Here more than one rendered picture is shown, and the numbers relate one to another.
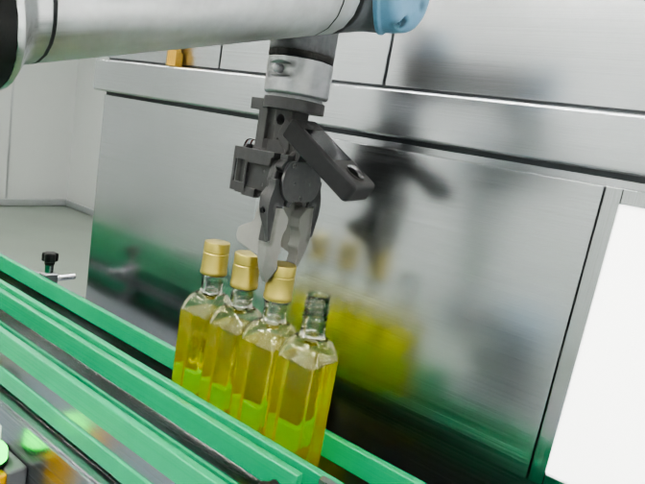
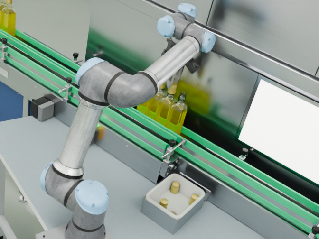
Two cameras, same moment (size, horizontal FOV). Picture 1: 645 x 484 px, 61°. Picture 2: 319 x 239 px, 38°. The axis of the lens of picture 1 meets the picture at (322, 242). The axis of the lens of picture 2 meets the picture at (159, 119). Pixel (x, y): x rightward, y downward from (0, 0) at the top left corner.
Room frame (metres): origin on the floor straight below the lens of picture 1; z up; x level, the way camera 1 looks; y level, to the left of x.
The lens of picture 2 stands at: (-1.10, 0.23, 2.11)
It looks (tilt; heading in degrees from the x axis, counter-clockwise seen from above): 33 degrees down; 354
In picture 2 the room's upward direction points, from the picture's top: 14 degrees clockwise
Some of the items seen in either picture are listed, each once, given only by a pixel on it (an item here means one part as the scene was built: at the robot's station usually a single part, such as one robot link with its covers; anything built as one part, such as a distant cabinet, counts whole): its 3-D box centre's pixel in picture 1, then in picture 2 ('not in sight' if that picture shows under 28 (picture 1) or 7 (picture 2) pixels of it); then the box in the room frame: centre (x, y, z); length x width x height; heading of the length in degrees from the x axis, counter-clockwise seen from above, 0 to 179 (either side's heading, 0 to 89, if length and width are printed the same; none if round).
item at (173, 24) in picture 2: not in sight; (174, 26); (0.55, 0.10, 1.45); 0.11 x 0.11 x 0.08; 57
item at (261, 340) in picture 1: (260, 398); (164, 116); (0.63, 0.04, 0.99); 0.06 x 0.06 x 0.21; 57
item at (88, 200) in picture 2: not in sight; (89, 202); (0.08, 0.29, 0.93); 0.13 x 0.12 x 0.14; 57
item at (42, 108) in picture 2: not in sight; (42, 109); (0.79, 0.62, 0.79); 0.08 x 0.08 x 0.08; 56
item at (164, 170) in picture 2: not in sight; (170, 165); (0.47, -0.02, 0.85); 0.09 x 0.04 x 0.07; 146
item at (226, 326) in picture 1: (228, 380); (154, 111); (0.67, 0.09, 0.99); 0.06 x 0.06 x 0.21; 56
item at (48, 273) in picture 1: (58, 283); (77, 63); (1.04, 0.51, 0.94); 0.07 x 0.04 x 0.13; 146
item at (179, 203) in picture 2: not in sight; (173, 201); (0.31, -0.05, 0.80); 0.22 x 0.17 x 0.09; 146
